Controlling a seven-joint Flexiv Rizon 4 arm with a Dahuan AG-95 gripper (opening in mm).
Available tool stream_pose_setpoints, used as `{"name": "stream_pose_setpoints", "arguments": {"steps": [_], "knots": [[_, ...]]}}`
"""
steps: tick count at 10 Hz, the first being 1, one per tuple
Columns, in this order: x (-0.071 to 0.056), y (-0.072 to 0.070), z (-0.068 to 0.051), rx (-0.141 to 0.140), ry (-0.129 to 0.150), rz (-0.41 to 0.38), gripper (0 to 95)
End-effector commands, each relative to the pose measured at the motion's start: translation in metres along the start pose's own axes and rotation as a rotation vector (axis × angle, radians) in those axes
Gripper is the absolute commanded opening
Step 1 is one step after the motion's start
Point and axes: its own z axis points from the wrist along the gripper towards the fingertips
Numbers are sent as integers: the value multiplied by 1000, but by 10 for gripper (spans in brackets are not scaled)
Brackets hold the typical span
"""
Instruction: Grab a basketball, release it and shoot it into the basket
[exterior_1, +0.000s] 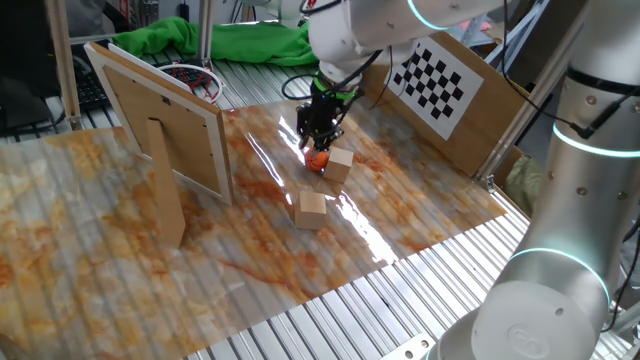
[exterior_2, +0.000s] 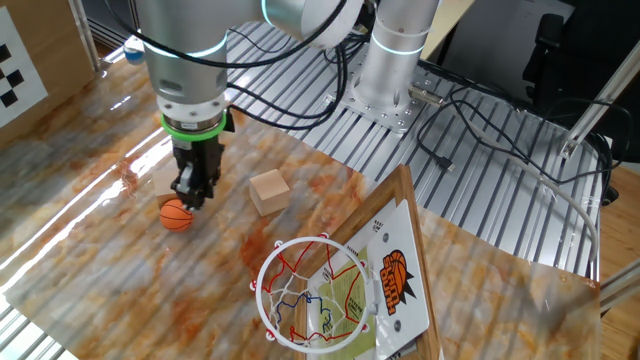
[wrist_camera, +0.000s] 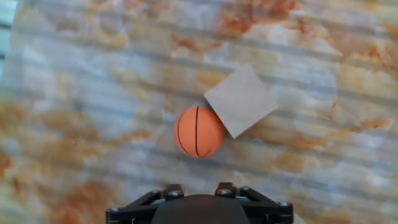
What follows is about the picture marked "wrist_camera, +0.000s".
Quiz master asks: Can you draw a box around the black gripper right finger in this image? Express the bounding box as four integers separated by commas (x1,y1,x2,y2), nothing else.
215,182,295,224

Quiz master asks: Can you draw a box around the small orange basketball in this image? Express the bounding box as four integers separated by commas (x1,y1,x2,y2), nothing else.
172,105,225,159

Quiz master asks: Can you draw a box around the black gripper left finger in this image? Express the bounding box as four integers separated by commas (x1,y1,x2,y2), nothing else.
105,184,185,224

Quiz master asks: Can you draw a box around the orange marble pattern mat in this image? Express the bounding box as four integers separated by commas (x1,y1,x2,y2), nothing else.
0,0,398,224

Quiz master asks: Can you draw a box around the light wooden cube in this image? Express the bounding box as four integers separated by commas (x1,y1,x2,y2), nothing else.
203,64,279,139

